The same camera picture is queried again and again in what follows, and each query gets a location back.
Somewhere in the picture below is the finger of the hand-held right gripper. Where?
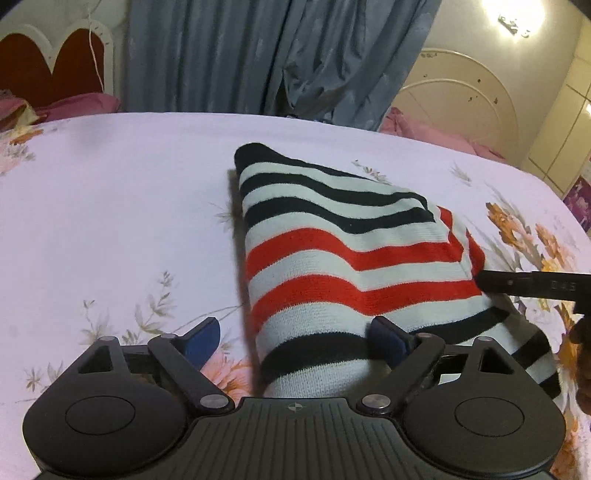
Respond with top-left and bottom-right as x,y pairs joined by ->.
475,270 -> 591,303

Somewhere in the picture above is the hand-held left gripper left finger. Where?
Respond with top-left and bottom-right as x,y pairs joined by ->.
76,317 -> 235,414

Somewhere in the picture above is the red headboard with white frame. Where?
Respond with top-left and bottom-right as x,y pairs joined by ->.
0,21 -> 116,109

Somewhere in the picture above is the floral lilac bedsheet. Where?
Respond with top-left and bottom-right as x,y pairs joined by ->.
0,112 -> 591,480

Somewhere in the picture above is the blue-grey curtain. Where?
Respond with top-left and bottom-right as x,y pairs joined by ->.
124,0 -> 444,132

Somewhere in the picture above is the person's right hand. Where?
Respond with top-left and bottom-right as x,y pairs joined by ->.
569,318 -> 591,348

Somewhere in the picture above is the purple printed object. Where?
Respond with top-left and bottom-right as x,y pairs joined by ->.
566,178 -> 591,217

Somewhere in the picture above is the cream round headboard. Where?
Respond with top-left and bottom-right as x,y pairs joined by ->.
392,48 -> 518,160

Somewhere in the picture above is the white hanging cord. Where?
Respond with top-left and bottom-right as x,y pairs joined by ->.
85,0 -> 105,88

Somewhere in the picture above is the cream wardrobe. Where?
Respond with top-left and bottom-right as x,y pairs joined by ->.
526,0 -> 591,197

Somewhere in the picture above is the striped knit sweater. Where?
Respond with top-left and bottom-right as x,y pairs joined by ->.
228,143 -> 561,400

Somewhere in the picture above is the light pink pillow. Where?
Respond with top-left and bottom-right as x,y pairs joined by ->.
379,107 -> 506,161

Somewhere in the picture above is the wall lamp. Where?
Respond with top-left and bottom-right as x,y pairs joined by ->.
496,11 -> 532,38

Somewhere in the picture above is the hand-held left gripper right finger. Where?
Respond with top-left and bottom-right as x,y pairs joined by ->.
361,316 -> 518,414

